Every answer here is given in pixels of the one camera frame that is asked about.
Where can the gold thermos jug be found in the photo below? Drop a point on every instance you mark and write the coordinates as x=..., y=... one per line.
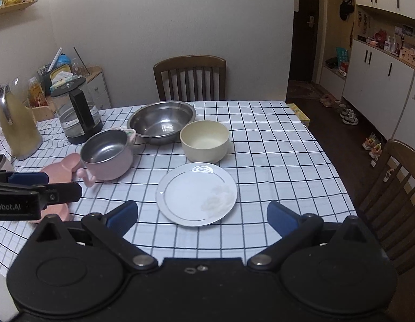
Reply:
x=18, y=123

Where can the wooden wall shelf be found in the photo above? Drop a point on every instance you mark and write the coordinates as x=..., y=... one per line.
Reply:
x=16, y=7

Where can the cream ceramic bowl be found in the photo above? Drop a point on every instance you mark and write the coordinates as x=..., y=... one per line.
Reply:
x=205, y=141

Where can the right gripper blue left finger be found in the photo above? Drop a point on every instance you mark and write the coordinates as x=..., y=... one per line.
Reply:
x=109, y=230

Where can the right wooden chair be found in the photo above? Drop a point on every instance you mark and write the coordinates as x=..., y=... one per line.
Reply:
x=387, y=204

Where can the wooden side cabinet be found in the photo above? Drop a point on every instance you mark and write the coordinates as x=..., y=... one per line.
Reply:
x=96, y=87

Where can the pink pot steel inside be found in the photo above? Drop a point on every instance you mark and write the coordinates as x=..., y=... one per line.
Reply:
x=107, y=155

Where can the small white plate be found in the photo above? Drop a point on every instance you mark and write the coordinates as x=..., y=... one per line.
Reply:
x=196, y=194

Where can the wooden chair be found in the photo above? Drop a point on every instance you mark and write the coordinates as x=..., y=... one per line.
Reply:
x=196, y=77
x=387, y=204

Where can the checkered white tablecloth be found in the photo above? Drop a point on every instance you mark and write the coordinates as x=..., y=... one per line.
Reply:
x=272, y=157

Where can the pink mouse-shaped plate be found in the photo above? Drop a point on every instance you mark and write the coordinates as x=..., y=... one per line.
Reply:
x=60, y=172

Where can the white cabinet unit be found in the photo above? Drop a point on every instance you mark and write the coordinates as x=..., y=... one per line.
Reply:
x=369, y=57

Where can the tissue box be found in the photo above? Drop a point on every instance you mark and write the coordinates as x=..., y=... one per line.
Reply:
x=61, y=73

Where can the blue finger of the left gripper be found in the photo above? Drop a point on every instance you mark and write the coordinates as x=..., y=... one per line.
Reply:
x=28, y=178
x=60, y=193

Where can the silver mug with handle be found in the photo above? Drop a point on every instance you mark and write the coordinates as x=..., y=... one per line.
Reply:
x=5, y=164

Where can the glass electric kettle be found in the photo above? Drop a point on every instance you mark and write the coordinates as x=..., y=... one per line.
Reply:
x=78, y=114

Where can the far wooden chair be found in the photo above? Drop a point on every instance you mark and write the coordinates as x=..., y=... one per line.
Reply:
x=196, y=77

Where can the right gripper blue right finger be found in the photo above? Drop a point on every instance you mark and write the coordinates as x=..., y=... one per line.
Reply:
x=296, y=231

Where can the large stainless steel bowl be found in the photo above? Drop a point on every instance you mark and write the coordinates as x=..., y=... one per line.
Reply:
x=161, y=123

